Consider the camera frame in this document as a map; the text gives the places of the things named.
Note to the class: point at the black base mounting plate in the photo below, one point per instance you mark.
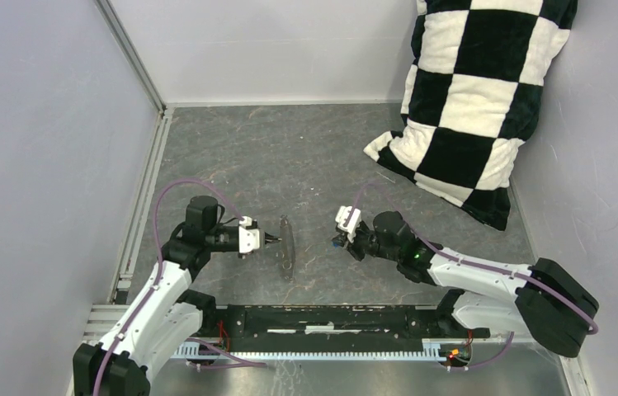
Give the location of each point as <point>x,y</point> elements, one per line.
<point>331,328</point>

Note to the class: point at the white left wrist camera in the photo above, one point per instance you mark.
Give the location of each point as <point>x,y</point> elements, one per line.
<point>250,237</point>

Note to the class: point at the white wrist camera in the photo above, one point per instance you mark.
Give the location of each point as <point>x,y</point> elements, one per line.
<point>347,219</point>
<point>250,237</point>

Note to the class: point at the black white checkered pillow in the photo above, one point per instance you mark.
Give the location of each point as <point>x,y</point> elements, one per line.
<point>472,98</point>

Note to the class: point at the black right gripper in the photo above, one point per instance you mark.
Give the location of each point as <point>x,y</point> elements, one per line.
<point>342,239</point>

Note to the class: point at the aluminium frame rail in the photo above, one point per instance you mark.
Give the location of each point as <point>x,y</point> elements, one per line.
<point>127,259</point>

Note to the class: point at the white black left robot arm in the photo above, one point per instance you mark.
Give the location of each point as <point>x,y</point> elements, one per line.
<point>127,358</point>

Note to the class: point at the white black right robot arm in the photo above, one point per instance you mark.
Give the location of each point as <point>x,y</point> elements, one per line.
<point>541,300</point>

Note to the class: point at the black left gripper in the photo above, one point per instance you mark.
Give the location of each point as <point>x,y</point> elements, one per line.
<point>270,238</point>

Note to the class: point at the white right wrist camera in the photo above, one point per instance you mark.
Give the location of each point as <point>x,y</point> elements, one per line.
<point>347,219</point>

